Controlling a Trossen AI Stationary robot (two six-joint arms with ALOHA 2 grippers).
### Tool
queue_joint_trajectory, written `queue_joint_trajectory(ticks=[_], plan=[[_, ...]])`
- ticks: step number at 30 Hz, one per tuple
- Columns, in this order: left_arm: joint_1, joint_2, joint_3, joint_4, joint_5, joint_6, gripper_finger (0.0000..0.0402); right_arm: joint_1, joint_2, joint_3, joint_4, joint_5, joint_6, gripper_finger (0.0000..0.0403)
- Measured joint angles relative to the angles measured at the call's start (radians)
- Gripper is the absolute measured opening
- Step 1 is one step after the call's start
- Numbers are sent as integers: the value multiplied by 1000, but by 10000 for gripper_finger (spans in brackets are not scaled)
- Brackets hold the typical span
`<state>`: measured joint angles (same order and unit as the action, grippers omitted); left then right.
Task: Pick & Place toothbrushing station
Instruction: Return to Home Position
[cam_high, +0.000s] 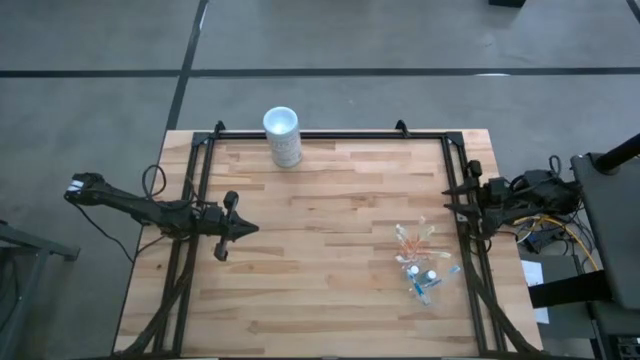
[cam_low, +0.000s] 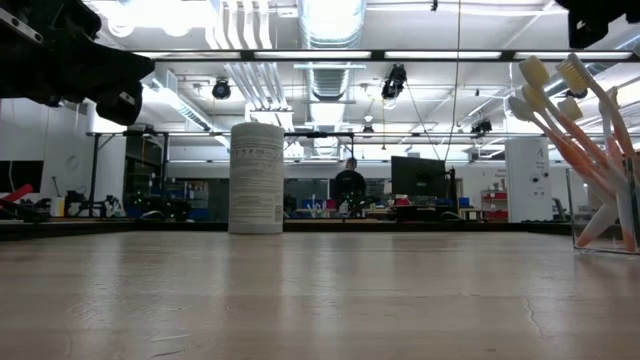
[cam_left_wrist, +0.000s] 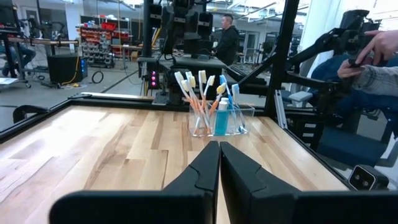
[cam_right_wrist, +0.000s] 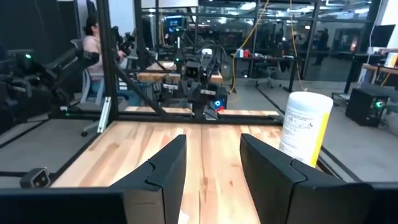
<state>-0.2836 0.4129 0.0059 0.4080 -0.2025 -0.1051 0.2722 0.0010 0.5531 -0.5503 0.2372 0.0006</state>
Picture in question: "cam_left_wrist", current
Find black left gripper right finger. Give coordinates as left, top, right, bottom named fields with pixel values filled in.
left=220, top=141, right=398, bottom=224

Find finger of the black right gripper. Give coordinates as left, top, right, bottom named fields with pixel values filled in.
left=185, top=11, right=200, bottom=40
left=162, top=6, right=175, bottom=55

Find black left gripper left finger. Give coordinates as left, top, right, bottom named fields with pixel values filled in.
left=49, top=140, right=221, bottom=224

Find person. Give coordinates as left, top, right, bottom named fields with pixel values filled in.
left=310, top=29, right=398, bottom=139
left=0, top=42, right=37, bottom=78
left=212, top=13, right=240, bottom=67

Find grey cart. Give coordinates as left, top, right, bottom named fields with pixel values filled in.
left=136, top=55, right=229, bottom=78

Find black box red lights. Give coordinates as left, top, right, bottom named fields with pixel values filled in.
left=148, top=68, right=160, bottom=90

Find shelving with red bins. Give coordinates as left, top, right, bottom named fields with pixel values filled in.
left=79, top=21, right=131, bottom=68

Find black pole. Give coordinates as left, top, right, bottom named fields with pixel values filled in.
left=266, top=0, right=299, bottom=118

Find blue office chair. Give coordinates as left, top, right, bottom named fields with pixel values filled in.
left=287, top=90, right=398, bottom=169

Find black computer tower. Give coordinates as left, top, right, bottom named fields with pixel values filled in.
left=46, top=54, right=89, bottom=85

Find long wooden bench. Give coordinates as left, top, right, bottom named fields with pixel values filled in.
left=6, top=36, right=80, bottom=47

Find person's hand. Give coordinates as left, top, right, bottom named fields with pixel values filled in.
left=337, top=58, right=363, bottom=79
left=355, top=29, right=398, bottom=66

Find black table-level camera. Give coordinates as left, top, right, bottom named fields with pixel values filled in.
left=347, top=164, right=390, bottom=191

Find black metal rig frame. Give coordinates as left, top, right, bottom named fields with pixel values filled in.
left=0, top=91, right=354, bottom=189

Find black coiled cable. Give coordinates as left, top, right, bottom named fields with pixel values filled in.
left=91, top=70, right=104, bottom=85

